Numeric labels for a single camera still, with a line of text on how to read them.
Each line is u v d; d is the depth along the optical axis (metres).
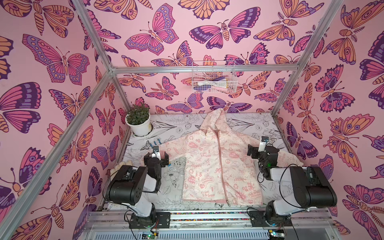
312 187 0.45
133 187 0.46
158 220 0.73
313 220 0.75
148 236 0.71
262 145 0.83
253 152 0.84
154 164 0.71
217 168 0.90
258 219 0.73
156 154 0.80
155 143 1.03
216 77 0.97
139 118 0.97
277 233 0.71
